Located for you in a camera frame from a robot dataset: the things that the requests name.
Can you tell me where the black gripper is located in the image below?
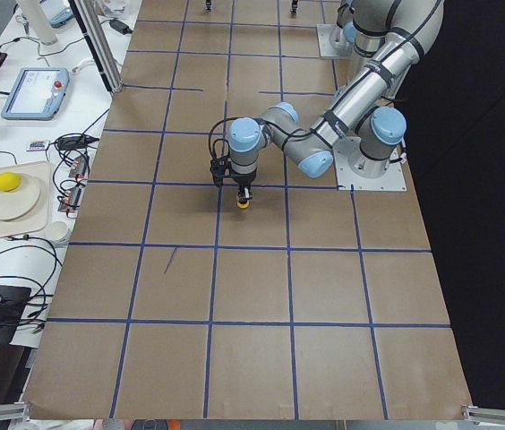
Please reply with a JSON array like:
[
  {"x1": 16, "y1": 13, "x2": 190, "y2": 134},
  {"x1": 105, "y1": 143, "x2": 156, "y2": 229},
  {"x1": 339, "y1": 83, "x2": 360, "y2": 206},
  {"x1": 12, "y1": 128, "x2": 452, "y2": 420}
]
[{"x1": 229, "y1": 161, "x2": 258, "y2": 200}]

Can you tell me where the yellow push button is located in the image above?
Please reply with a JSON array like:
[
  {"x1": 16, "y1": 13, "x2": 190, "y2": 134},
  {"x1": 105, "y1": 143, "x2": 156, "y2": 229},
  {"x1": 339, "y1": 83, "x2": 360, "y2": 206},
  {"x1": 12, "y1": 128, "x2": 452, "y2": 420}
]
[{"x1": 236, "y1": 196, "x2": 250, "y2": 209}]

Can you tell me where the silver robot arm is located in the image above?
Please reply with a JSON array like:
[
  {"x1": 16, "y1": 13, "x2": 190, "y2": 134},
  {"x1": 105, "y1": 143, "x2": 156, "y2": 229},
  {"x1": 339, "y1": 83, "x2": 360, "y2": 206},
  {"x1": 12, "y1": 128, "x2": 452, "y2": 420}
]
[
  {"x1": 228, "y1": 1, "x2": 407, "y2": 208},
  {"x1": 210, "y1": 1, "x2": 444, "y2": 208}
]

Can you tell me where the small circuit board upper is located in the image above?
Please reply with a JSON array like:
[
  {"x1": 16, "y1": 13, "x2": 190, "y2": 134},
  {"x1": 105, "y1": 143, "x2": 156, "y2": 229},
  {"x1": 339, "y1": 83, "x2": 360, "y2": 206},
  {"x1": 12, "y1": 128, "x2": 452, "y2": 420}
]
[{"x1": 68, "y1": 154, "x2": 90, "y2": 179}]

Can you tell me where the small circuit board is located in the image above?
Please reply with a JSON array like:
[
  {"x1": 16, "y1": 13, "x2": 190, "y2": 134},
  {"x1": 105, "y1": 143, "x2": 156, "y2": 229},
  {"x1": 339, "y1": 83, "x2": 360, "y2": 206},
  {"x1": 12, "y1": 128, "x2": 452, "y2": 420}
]
[
  {"x1": 68, "y1": 154, "x2": 90, "y2": 179},
  {"x1": 57, "y1": 186, "x2": 82, "y2": 214}
]

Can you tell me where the small circuit board lower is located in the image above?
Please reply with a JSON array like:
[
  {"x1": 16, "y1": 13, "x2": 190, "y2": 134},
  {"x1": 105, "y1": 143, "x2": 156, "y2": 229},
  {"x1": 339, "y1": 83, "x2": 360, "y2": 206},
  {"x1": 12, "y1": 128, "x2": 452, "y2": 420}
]
[{"x1": 57, "y1": 186, "x2": 82, "y2": 214}]

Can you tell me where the white paper cup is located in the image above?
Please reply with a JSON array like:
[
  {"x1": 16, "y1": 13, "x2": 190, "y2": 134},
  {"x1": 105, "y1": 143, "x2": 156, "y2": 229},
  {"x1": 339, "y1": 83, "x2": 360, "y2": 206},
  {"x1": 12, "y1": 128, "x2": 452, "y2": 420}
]
[{"x1": 46, "y1": 221, "x2": 72, "y2": 247}]

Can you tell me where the black power adapter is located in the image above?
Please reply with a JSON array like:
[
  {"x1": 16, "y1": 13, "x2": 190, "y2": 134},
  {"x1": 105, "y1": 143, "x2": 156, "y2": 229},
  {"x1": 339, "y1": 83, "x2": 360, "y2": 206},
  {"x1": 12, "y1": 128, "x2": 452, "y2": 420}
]
[{"x1": 109, "y1": 19, "x2": 133, "y2": 35}]

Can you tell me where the beige tray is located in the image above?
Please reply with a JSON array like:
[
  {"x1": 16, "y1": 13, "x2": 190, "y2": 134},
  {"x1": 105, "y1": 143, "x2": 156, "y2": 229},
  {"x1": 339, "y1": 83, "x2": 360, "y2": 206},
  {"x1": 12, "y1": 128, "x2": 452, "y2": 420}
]
[{"x1": 0, "y1": 161, "x2": 52, "y2": 238}]

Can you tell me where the small colourful card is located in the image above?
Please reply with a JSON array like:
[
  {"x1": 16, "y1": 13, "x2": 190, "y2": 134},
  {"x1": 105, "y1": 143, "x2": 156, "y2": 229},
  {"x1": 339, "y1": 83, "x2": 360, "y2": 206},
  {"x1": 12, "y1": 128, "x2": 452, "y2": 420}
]
[{"x1": 27, "y1": 140, "x2": 50, "y2": 151}]

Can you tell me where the teach pendant tablet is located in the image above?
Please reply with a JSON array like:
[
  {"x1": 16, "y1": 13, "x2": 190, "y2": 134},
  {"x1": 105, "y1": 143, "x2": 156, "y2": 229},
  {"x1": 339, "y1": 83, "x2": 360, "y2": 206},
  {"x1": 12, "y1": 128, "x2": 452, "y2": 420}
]
[{"x1": 1, "y1": 67, "x2": 70, "y2": 121}]

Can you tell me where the beige round plate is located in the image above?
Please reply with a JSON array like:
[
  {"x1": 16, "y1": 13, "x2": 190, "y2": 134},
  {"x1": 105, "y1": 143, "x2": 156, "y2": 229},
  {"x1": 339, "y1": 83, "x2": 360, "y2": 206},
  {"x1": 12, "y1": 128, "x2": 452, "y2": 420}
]
[{"x1": 0, "y1": 175, "x2": 40, "y2": 220}]

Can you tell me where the yellow lemon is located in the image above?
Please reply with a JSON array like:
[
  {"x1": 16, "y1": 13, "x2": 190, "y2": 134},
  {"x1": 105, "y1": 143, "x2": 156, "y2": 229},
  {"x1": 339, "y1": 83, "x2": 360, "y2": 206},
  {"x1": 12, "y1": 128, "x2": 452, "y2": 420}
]
[{"x1": 0, "y1": 171, "x2": 21, "y2": 193}]

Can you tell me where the white cylinder roll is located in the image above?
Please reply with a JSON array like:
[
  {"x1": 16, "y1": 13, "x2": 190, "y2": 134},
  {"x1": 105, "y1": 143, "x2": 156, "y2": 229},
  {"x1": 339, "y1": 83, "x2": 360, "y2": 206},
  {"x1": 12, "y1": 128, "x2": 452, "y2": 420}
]
[{"x1": 16, "y1": 0, "x2": 57, "y2": 46}]

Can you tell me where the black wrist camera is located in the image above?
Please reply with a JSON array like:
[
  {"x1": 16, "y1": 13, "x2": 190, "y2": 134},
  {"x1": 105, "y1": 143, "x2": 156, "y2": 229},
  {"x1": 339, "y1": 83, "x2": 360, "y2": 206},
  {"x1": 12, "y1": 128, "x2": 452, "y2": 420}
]
[{"x1": 209, "y1": 138, "x2": 229, "y2": 188}]

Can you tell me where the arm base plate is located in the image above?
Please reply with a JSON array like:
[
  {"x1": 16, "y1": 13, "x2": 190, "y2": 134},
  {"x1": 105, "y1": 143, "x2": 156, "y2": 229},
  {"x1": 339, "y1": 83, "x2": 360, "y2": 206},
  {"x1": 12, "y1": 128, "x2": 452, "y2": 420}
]
[
  {"x1": 333, "y1": 136, "x2": 407, "y2": 192},
  {"x1": 316, "y1": 23, "x2": 352, "y2": 59}
]

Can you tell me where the aluminium frame post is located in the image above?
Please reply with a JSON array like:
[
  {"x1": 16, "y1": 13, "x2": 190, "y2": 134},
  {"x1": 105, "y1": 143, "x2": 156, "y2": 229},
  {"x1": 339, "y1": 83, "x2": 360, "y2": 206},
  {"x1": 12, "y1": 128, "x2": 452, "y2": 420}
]
[{"x1": 69, "y1": 0, "x2": 123, "y2": 93}]

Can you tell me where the aluminium corner rail right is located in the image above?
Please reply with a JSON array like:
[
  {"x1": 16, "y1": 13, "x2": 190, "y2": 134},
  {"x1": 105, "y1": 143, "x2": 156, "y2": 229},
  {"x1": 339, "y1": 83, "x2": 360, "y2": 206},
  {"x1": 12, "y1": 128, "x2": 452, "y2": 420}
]
[{"x1": 461, "y1": 405, "x2": 505, "y2": 426}]

